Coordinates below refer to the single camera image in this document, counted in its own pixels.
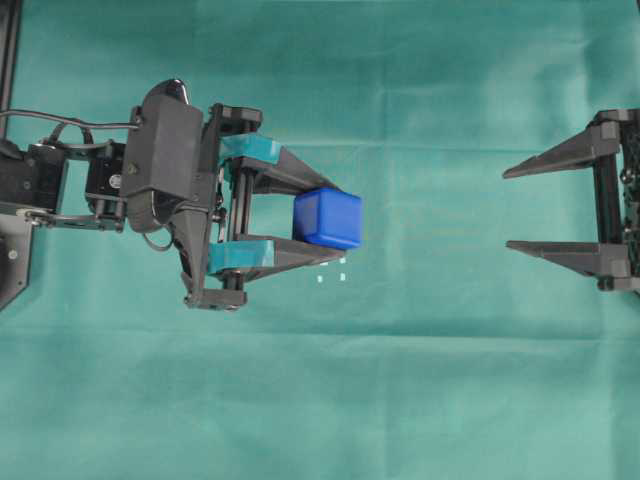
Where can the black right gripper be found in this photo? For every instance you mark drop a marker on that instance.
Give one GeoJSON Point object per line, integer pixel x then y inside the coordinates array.
{"type": "Point", "coordinates": [613, 143]}

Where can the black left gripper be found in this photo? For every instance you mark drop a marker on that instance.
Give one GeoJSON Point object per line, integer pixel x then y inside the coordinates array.
{"type": "Point", "coordinates": [276, 171]}

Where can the blue plastic block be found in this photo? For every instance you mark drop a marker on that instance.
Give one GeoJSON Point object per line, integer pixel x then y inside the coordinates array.
{"type": "Point", "coordinates": [329, 218]}

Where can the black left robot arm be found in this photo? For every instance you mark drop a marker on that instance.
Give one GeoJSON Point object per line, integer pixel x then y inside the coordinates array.
{"type": "Point", "coordinates": [77, 186]}

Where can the green table cloth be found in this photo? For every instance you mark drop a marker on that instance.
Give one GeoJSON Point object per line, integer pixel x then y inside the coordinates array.
{"type": "Point", "coordinates": [432, 351]}

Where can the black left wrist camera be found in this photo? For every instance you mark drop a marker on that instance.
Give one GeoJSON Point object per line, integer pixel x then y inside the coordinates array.
{"type": "Point", "coordinates": [161, 155]}

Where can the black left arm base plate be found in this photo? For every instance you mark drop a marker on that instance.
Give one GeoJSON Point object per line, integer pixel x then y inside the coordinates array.
{"type": "Point", "coordinates": [16, 243]}

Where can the black aluminium frame rail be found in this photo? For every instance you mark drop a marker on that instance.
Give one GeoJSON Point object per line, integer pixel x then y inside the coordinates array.
{"type": "Point", "coordinates": [9, 30]}

